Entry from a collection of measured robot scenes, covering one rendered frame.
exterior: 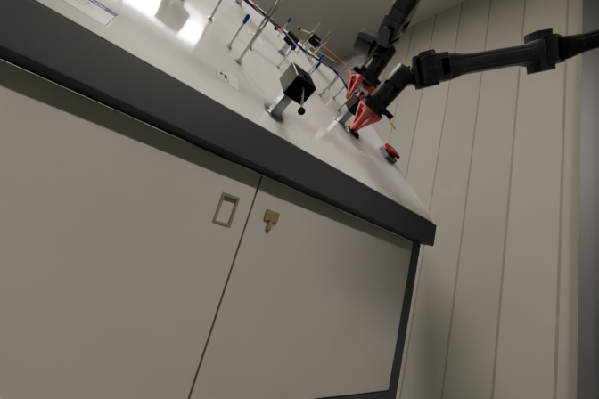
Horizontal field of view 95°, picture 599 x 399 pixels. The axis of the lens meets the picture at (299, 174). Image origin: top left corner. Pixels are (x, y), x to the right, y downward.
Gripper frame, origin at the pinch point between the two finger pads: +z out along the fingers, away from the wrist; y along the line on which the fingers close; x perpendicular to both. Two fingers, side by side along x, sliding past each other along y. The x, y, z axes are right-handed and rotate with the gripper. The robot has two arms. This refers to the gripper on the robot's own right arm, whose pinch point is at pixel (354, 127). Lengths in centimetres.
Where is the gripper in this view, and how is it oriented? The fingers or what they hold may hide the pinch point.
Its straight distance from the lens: 80.4
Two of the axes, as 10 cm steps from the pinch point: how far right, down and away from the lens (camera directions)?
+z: -6.3, 7.1, 3.1
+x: 1.0, 4.8, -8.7
